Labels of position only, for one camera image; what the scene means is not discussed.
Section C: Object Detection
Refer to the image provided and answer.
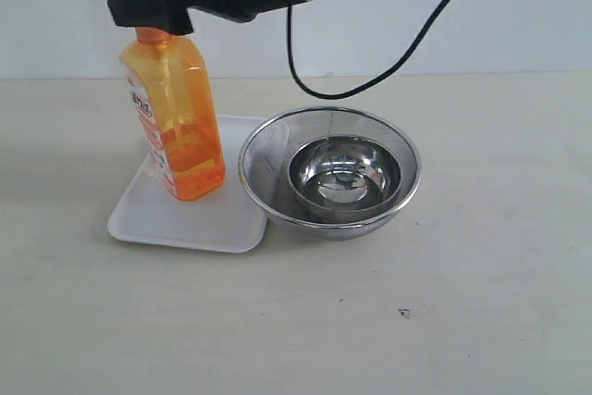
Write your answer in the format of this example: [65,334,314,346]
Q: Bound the orange dish soap pump bottle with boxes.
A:
[119,27,226,201]

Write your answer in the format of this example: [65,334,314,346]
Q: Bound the small stainless steel bowl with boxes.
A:
[288,134,403,216]

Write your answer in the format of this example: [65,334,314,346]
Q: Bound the steel mesh colander basket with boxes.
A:
[238,106,422,241]

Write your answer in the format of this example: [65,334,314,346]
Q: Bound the white rectangular tray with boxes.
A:
[107,115,267,253]

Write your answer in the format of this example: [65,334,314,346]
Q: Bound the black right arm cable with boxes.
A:
[285,0,468,100]

